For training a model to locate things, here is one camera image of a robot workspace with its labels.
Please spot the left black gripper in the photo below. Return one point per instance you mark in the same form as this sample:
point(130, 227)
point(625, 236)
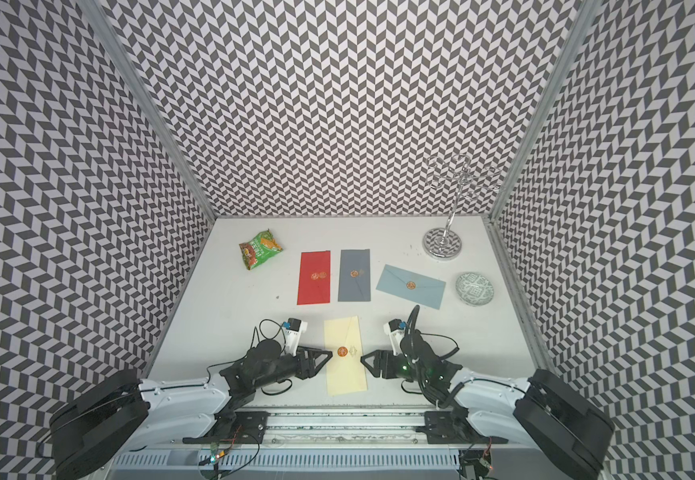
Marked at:
point(309, 368)

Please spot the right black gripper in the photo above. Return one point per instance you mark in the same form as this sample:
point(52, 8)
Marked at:
point(380, 356)

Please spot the cream yellow envelope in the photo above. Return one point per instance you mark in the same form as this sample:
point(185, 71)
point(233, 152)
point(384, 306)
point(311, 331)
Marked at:
point(345, 373)

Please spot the red envelope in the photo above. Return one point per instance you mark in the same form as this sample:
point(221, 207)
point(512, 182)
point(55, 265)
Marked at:
point(315, 278)

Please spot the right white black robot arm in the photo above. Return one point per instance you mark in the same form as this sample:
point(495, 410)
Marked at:
point(541, 411)

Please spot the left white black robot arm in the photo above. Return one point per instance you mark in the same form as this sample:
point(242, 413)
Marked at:
point(125, 412)

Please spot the light blue envelope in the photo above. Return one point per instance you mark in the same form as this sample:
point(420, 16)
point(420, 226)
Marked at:
point(421, 289)

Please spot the dark grey envelope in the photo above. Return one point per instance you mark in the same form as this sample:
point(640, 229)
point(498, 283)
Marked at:
point(355, 276)

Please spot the green patterned ceramic dish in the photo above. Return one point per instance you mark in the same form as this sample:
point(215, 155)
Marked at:
point(474, 289)

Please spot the green snack bag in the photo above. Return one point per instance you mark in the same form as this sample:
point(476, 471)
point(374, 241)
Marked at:
point(260, 249)

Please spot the chrome jewellery stand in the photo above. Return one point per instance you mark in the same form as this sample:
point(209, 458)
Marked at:
point(466, 178)

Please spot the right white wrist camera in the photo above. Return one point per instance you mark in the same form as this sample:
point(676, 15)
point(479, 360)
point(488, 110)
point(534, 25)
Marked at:
point(398, 331)

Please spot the aluminium front rail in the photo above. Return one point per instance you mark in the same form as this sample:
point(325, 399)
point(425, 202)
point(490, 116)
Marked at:
point(361, 423)

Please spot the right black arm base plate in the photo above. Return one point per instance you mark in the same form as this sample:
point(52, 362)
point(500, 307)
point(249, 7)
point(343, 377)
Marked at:
point(451, 427)

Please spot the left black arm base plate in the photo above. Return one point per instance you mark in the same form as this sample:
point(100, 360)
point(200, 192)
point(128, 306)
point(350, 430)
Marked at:
point(242, 427)

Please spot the left circuit board with wires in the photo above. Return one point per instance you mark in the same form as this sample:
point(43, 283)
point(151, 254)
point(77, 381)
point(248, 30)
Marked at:
point(221, 464)

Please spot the circuit board with wires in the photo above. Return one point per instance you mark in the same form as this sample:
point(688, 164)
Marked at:
point(221, 464)
point(475, 464)

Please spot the right circuit board with wires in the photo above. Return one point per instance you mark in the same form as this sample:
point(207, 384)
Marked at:
point(475, 464)

